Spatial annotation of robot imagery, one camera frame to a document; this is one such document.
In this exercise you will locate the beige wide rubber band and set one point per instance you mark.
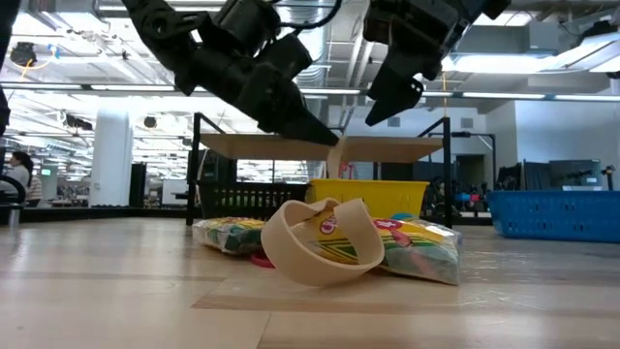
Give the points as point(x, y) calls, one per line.
point(300, 271)
point(335, 162)

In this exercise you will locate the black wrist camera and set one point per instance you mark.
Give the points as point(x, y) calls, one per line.
point(290, 55)
point(375, 24)

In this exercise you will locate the yellow crayon pack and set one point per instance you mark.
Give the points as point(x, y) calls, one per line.
point(426, 257)
point(334, 247)

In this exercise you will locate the blue rubber band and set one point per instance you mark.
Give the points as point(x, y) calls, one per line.
point(401, 215)

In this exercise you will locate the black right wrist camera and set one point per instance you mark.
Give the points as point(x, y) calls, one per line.
point(375, 24)

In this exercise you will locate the black metal table frame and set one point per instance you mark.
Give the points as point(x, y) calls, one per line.
point(97, 213)

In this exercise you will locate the dark background monitor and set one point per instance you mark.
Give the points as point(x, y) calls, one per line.
point(574, 172)

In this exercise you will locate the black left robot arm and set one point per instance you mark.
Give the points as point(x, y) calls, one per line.
point(169, 48)

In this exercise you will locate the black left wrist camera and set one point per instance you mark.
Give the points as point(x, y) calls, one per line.
point(290, 55)

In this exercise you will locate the black mesh basket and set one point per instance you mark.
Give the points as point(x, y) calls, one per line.
point(242, 201)

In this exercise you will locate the white pillar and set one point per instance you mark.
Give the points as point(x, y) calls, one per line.
point(111, 160)

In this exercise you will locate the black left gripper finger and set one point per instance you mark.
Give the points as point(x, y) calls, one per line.
point(281, 111)

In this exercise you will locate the wooden shelf with black legs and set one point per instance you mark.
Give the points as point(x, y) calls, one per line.
point(387, 148)

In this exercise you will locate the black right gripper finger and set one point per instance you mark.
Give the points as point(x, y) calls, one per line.
point(394, 92)

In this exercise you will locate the person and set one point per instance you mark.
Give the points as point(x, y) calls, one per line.
point(19, 174)

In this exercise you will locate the yellow plastic basket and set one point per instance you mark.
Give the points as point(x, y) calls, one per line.
point(387, 194)

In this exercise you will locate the black ceiling device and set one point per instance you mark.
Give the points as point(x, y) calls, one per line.
point(23, 53)

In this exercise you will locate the red desk lamp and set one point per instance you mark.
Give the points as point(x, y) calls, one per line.
point(346, 169)

